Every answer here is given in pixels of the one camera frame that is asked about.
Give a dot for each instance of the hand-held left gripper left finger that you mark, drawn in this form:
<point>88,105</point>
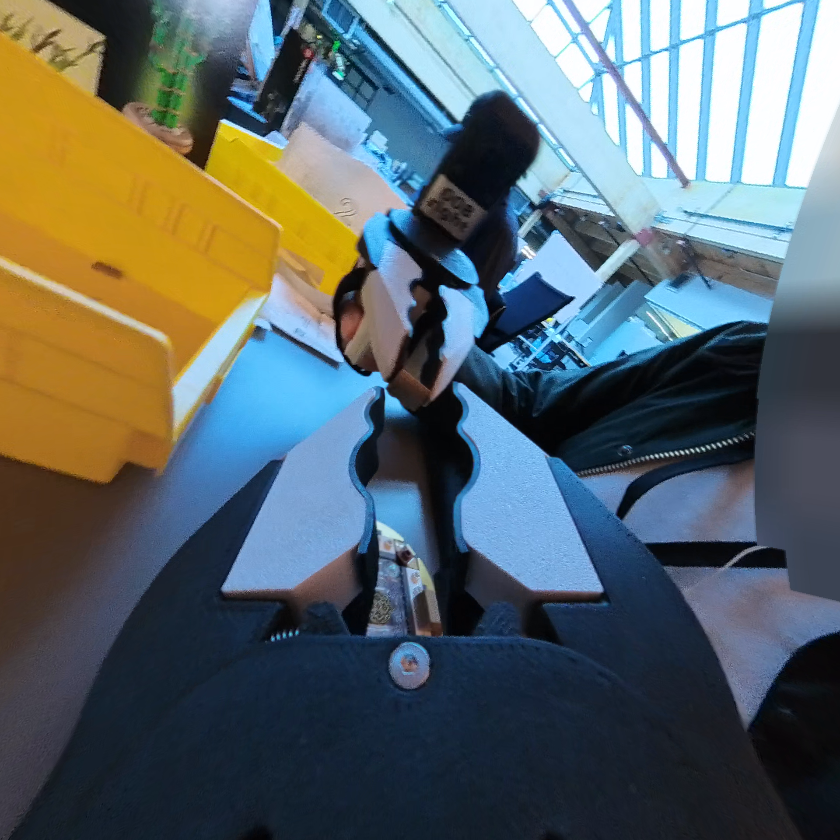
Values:
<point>308,512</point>

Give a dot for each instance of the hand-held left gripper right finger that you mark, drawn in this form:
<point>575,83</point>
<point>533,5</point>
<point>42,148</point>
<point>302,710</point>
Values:
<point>525,518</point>

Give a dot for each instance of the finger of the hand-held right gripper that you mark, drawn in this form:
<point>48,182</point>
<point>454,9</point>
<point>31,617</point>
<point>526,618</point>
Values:
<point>387,308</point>
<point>459,321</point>

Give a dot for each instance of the round toy brick model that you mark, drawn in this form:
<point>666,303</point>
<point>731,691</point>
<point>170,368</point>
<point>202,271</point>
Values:
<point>394,590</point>

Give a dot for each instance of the yellow plastic bin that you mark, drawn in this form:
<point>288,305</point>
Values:
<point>98,197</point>
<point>282,197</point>

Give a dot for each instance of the person's right forearm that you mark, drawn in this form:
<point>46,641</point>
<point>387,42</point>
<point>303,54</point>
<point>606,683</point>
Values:
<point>525,394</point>

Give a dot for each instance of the person's right hand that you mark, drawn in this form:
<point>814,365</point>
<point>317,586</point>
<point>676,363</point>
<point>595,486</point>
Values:
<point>351,323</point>

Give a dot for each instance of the navy folding chair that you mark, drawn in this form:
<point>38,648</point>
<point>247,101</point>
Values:
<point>531,302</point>

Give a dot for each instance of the brown cardboard box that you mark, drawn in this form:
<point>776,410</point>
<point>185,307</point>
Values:
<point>328,164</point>

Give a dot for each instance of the grey hooded sweatshirt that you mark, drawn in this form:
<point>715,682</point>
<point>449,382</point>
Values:
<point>709,499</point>

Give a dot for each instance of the dark green jacket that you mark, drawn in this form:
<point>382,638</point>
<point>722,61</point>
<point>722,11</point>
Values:
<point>689,394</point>

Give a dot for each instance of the small black carton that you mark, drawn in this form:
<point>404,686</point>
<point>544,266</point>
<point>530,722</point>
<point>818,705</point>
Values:
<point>285,72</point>

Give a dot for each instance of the black bamboo toy set box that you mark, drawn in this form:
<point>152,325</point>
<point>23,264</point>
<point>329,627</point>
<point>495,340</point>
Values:
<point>124,52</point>

